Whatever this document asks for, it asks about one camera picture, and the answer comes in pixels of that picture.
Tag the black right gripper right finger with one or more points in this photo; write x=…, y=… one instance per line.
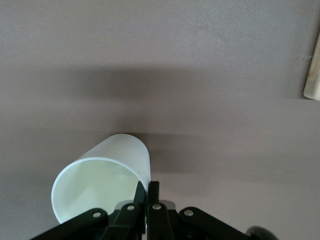
x=162, y=225

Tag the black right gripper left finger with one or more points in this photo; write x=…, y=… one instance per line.
x=125, y=222

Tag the white plastic cup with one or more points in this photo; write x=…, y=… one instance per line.
x=112, y=155

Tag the brown table cover sheet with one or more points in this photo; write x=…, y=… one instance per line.
x=160, y=50

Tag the bamboo cutting board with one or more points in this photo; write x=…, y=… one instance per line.
x=313, y=82

